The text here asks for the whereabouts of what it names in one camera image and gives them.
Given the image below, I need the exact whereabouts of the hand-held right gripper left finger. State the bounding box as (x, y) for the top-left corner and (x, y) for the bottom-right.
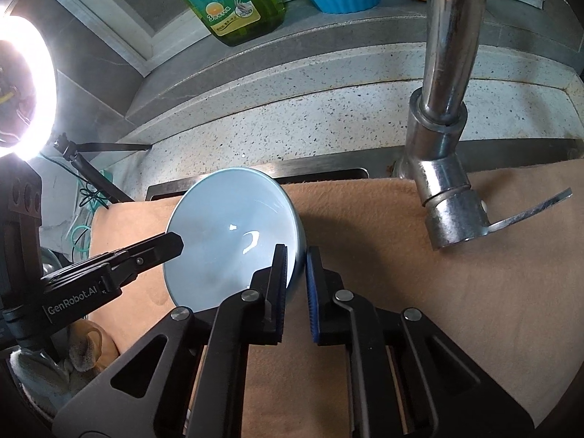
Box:
(52, 243), (302, 438)

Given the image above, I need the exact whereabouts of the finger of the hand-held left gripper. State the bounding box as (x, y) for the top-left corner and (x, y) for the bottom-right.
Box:
(103, 232), (185, 290)

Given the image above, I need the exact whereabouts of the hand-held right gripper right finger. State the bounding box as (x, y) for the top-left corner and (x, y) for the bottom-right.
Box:
(306, 246), (535, 438)

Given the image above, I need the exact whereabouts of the light blue bowl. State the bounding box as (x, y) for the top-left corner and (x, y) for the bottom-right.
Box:
(163, 167), (307, 310)

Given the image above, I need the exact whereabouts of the person's left hand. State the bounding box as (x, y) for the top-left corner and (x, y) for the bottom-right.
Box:
(9, 318), (122, 417)

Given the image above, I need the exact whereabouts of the black tripod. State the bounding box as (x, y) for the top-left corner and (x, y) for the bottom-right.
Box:
(52, 133), (153, 204)

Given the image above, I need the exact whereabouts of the brown cloth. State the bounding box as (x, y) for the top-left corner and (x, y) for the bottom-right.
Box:
(89, 157), (584, 438)

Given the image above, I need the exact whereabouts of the green dish soap bottle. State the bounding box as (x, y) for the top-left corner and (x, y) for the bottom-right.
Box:
(153, 0), (288, 47)

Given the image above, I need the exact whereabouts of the chrome faucet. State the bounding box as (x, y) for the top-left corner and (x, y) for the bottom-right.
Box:
(392, 0), (573, 251)

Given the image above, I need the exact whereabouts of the green cable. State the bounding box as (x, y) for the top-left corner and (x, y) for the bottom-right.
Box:
(68, 155), (115, 256)

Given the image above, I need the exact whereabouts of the ring light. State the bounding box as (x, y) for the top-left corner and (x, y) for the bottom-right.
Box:
(0, 14), (58, 161)

